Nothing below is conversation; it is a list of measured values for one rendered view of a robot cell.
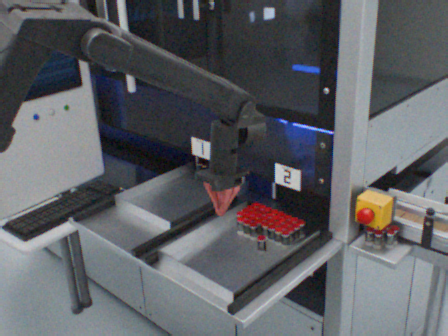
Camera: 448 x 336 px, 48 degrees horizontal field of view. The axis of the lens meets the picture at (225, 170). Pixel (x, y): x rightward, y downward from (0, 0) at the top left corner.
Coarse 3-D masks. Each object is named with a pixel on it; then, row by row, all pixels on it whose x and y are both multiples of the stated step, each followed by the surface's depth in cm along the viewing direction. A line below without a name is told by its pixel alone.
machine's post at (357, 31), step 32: (352, 0) 108; (352, 32) 111; (352, 64) 113; (352, 96) 116; (352, 128) 119; (352, 160) 122; (352, 192) 126; (352, 224) 131; (352, 256) 137; (352, 288) 143
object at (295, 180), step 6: (276, 168) 140; (282, 168) 138; (288, 168) 137; (276, 174) 141; (282, 174) 139; (294, 174) 136; (300, 174) 135; (276, 180) 142; (282, 180) 140; (288, 180) 138; (294, 180) 137; (300, 180) 136; (288, 186) 139; (294, 186) 138
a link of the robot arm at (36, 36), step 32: (0, 0) 61; (32, 0) 63; (64, 0) 66; (0, 32) 60; (32, 32) 59; (64, 32) 61; (0, 64) 60; (32, 64) 62; (0, 96) 62; (0, 128) 64
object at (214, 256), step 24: (192, 240) 135; (216, 240) 136; (240, 240) 135; (312, 240) 131; (168, 264) 125; (192, 264) 126; (216, 264) 126; (240, 264) 125; (264, 264) 125; (216, 288) 114; (240, 288) 112
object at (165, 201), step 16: (160, 176) 167; (176, 176) 173; (192, 176) 173; (128, 192) 159; (144, 192) 164; (160, 192) 163; (176, 192) 163; (192, 192) 162; (240, 192) 159; (128, 208) 152; (144, 208) 154; (160, 208) 153; (176, 208) 153; (192, 208) 153; (160, 224) 143; (176, 224) 141
